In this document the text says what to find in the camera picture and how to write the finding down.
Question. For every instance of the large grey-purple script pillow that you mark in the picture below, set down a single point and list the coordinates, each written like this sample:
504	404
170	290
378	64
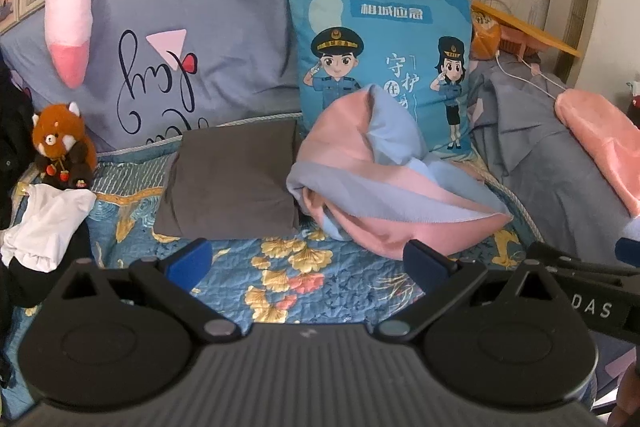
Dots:
225	7

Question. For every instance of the blue cartoon print cushion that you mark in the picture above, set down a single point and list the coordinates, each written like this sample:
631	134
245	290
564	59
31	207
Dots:
390	37

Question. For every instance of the grey-blue duvet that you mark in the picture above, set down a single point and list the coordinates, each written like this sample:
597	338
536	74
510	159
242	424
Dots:
540	177

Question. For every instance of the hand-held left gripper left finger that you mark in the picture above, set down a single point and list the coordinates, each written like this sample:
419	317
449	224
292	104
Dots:
190	263

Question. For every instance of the person's right forearm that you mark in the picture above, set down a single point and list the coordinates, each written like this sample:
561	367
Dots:
627	397

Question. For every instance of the pink and blue fringed scarf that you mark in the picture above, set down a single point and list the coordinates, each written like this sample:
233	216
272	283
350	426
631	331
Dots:
350	147

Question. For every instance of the pink towel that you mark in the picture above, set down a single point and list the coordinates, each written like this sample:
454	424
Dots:
605	142

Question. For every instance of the pink plastic basket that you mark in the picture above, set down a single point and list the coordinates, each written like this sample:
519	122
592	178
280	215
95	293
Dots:
515	42

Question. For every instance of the folded grey and purple cloth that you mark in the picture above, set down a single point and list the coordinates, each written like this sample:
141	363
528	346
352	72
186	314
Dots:
225	177

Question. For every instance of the white cloth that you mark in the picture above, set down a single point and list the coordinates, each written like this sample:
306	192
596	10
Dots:
45	222

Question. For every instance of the folded black cloth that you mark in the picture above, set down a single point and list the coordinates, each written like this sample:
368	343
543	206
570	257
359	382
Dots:
25	287

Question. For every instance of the red and white object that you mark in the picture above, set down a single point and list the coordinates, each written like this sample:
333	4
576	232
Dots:
634	99

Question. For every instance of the dark jacket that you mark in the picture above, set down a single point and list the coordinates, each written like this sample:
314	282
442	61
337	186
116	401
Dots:
12	132

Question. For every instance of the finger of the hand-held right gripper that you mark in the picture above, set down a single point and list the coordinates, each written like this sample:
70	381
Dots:
575	264
629	251

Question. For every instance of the red panda plush toy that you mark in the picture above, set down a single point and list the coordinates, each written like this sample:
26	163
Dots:
55	137

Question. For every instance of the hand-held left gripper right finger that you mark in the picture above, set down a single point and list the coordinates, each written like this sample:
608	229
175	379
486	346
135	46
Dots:
425	264

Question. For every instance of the blue quilted deer bedspread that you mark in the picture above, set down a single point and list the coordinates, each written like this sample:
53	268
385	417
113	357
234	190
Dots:
310	287

